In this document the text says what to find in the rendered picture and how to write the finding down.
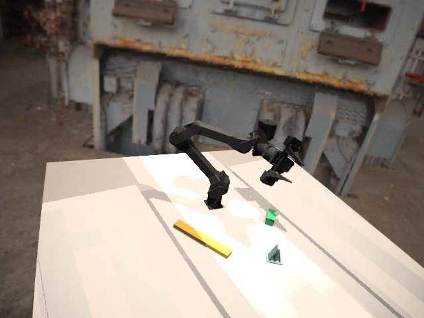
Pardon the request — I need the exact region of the small green block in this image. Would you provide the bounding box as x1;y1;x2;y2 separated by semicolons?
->
264;208;276;227

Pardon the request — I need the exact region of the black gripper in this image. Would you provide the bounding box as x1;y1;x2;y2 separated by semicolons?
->
260;135;305;187

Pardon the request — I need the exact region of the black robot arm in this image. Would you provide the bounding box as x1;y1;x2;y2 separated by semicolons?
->
169;119;294;210

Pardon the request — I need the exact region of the orange bar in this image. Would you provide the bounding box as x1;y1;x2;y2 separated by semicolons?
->
173;219;232;259

